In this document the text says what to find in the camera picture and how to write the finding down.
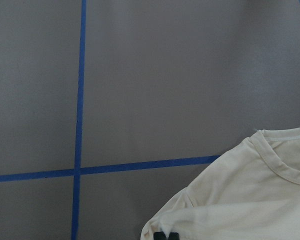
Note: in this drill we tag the cream long-sleeve printed shirt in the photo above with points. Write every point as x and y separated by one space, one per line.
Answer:
251 192

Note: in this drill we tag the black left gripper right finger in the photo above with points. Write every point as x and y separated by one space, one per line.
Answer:
173 236

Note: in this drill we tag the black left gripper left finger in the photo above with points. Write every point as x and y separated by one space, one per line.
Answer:
160 236

